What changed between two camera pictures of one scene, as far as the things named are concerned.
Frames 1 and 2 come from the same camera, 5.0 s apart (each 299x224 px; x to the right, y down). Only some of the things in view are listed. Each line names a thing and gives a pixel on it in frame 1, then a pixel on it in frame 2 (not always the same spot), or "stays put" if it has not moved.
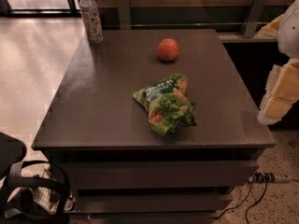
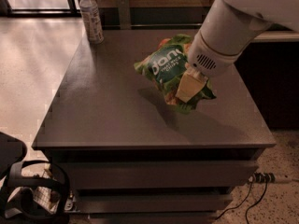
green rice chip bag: [167, 104] to [165, 65]
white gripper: [290, 32] to [207, 57]
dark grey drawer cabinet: [120, 170] stays put
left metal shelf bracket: [123, 7] stays put
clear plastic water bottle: [89, 8] stays put
